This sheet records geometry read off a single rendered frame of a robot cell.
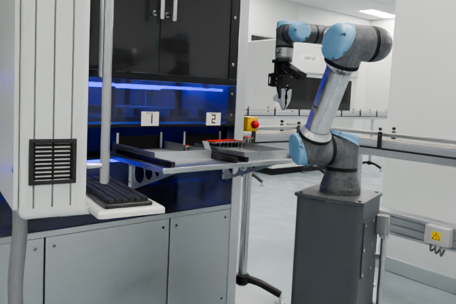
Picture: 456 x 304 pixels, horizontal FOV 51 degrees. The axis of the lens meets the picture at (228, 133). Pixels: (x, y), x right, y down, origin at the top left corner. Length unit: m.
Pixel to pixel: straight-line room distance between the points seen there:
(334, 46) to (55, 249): 1.25
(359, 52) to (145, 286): 1.34
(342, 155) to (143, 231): 0.90
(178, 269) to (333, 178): 0.88
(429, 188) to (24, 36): 2.61
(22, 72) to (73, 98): 0.13
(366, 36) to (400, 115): 1.82
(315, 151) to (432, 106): 1.63
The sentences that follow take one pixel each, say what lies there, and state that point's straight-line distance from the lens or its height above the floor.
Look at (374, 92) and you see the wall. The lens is 11.22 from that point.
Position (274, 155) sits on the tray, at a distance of 1.98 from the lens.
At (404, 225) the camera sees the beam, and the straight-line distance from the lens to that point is 2.69.
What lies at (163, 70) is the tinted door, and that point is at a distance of 2.07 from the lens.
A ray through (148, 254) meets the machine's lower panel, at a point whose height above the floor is 0.43.
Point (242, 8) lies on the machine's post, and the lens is 2.35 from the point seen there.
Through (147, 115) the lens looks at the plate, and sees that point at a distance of 2.02.
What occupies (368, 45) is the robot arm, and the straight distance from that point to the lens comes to 1.55.
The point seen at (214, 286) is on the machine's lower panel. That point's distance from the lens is 2.44.
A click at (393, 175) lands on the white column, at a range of 3.37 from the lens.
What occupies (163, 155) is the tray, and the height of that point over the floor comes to 0.90.
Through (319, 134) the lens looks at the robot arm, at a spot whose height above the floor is 1.02.
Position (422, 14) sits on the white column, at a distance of 3.33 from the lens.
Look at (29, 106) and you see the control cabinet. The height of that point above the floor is 1.09.
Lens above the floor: 1.14
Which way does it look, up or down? 5 degrees down
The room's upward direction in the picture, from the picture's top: 3 degrees clockwise
